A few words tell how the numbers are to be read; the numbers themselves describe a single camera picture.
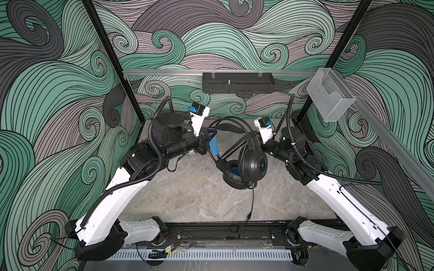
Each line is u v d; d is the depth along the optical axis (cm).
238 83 95
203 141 46
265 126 54
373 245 37
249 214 79
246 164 42
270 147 57
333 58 87
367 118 68
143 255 69
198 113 44
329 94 79
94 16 73
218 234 75
